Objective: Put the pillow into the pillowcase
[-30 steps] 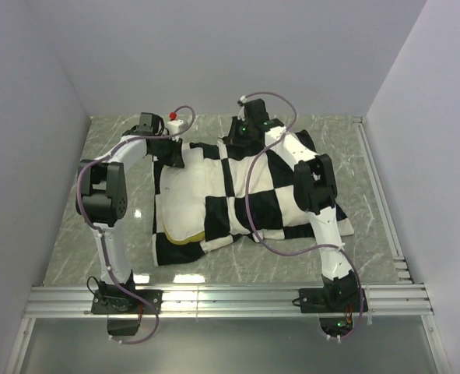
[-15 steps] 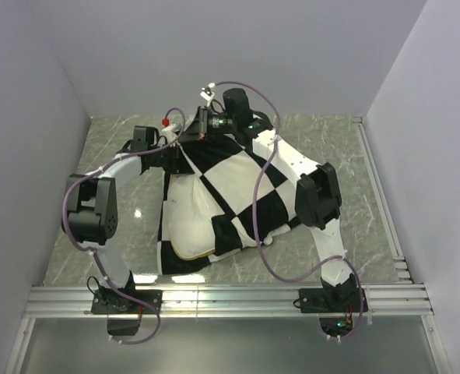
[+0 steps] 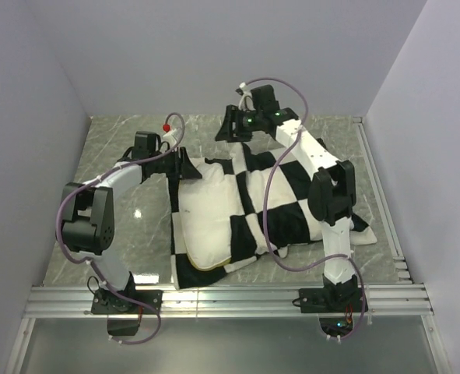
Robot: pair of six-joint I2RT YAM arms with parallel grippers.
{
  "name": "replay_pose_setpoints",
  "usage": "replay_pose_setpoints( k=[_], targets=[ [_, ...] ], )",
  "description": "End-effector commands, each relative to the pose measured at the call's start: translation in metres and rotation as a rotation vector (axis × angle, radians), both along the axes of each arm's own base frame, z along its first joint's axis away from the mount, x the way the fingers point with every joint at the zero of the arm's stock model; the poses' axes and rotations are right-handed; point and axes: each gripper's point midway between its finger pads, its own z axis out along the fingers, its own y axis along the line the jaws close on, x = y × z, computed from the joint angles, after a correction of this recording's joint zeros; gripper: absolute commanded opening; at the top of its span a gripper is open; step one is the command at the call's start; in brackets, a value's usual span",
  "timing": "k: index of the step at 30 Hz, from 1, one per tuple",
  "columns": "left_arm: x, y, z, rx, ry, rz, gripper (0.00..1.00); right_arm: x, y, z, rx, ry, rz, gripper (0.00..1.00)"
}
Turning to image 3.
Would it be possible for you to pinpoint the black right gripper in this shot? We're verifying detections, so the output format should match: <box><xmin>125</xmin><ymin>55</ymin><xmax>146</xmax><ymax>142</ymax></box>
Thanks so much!
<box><xmin>213</xmin><ymin>105</ymin><xmax>262</xmax><ymax>143</ymax></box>

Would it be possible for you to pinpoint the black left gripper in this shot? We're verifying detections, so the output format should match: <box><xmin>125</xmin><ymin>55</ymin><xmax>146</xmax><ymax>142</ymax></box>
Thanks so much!
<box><xmin>149</xmin><ymin>146</ymin><xmax>202</xmax><ymax>180</ymax></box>

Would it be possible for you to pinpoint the white pillow with yellow edge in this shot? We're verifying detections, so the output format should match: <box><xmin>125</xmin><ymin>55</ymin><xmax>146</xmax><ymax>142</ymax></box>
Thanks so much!
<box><xmin>178</xmin><ymin>158</ymin><xmax>243</xmax><ymax>271</ymax></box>

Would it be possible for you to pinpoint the black white checkered pillowcase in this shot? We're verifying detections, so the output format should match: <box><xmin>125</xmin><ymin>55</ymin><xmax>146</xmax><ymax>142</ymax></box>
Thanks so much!
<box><xmin>169</xmin><ymin>138</ymin><xmax>378</xmax><ymax>291</ymax></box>

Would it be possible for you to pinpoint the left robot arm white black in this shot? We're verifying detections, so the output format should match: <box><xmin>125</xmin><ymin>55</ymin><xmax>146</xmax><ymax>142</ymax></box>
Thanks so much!
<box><xmin>55</xmin><ymin>131</ymin><xmax>202</xmax><ymax>313</ymax></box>

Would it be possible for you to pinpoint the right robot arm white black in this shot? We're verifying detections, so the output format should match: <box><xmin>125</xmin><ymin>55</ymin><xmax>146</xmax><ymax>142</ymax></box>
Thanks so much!
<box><xmin>216</xmin><ymin>77</ymin><xmax>362</xmax><ymax>312</ymax></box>

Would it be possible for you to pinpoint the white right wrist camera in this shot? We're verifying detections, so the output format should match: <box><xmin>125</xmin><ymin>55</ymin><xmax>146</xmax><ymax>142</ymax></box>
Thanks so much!
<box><xmin>235</xmin><ymin>82</ymin><xmax>254</xmax><ymax>111</ymax></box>

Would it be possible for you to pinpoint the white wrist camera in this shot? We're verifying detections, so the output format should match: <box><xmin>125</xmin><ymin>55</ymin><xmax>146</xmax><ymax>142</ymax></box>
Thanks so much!
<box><xmin>162</xmin><ymin>123</ymin><xmax>181</xmax><ymax>147</ymax></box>
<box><xmin>235</xmin><ymin>82</ymin><xmax>254</xmax><ymax>111</ymax></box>

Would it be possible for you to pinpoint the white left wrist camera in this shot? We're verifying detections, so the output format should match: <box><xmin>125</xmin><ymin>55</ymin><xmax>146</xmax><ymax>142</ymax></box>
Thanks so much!
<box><xmin>162</xmin><ymin>123</ymin><xmax>181</xmax><ymax>147</ymax></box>

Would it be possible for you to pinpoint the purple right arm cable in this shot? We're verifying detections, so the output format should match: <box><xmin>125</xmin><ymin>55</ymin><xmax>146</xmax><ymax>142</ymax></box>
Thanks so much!
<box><xmin>237</xmin><ymin>76</ymin><xmax>369</xmax><ymax>342</ymax></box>

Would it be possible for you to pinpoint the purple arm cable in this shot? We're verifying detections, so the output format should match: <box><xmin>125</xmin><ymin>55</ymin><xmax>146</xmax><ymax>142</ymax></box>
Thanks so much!
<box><xmin>54</xmin><ymin>112</ymin><xmax>186</xmax><ymax>345</ymax></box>
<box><xmin>237</xmin><ymin>76</ymin><xmax>369</xmax><ymax>342</ymax></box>

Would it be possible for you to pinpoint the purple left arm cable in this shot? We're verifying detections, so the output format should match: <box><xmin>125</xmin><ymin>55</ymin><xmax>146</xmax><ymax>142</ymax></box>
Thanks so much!
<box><xmin>54</xmin><ymin>112</ymin><xmax>186</xmax><ymax>345</ymax></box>

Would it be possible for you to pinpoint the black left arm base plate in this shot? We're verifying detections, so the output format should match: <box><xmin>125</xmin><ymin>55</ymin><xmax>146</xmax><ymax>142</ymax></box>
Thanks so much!
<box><xmin>90</xmin><ymin>288</ymin><xmax>163</xmax><ymax>337</ymax></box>

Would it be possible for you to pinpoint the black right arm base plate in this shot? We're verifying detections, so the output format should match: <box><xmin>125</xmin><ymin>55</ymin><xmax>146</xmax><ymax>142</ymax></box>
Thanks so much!
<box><xmin>292</xmin><ymin>288</ymin><xmax>368</xmax><ymax>341</ymax></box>

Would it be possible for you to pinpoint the aluminium front rail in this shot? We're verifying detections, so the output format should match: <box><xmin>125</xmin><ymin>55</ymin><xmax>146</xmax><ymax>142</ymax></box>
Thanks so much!
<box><xmin>23</xmin><ymin>284</ymin><xmax>434</xmax><ymax>319</ymax></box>

